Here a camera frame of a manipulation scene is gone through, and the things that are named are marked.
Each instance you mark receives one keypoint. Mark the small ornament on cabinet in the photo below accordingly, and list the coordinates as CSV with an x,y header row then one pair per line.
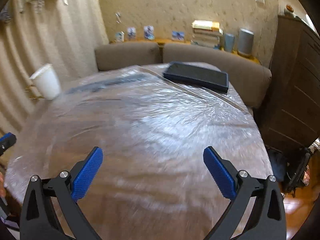
x,y
289,9

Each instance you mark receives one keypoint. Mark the dark wooden cabinet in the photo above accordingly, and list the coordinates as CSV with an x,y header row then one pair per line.
x,y
292,80

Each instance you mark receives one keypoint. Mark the grey speaker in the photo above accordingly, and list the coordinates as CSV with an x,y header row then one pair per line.
x,y
245,41

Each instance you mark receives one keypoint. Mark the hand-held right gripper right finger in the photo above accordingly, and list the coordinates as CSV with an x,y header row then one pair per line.
x,y
220,172

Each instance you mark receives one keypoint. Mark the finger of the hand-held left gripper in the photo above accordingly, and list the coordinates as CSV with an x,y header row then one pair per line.
x,y
7,138

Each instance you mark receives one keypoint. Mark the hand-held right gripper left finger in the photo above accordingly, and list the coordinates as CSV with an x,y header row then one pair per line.
x,y
87,172

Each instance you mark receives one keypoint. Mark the black tablet case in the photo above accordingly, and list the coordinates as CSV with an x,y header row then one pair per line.
x,y
197,76

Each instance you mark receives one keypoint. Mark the white mug with gold dots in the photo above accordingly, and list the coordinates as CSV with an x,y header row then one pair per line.
x,y
48,82

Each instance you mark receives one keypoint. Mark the stack of books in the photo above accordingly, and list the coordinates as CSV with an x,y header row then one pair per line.
x,y
206,33

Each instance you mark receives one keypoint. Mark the small photo frame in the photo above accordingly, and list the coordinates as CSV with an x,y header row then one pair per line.
x,y
178,36
148,32
120,37
131,33

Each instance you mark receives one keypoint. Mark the black backpack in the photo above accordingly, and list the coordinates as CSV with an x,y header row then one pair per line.
x,y
297,170

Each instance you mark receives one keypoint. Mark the dark object under plastic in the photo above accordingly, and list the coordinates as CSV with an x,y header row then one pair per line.
x,y
107,82

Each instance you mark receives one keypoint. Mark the beige curtain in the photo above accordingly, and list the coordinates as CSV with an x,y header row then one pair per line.
x,y
50,35

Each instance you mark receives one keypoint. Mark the small white wall hook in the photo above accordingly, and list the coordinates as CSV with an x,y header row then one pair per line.
x,y
118,17

